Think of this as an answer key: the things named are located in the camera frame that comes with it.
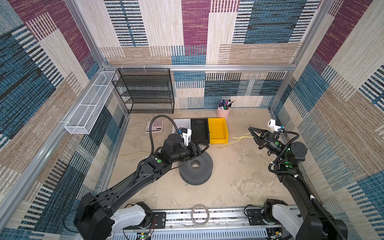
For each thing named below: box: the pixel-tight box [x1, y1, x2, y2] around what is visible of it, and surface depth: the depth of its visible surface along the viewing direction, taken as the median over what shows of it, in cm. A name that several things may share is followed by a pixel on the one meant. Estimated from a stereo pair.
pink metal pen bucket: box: [216, 104, 232, 122], surface depth 111 cm
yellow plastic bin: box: [207, 118, 229, 144], surface depth 108 cm
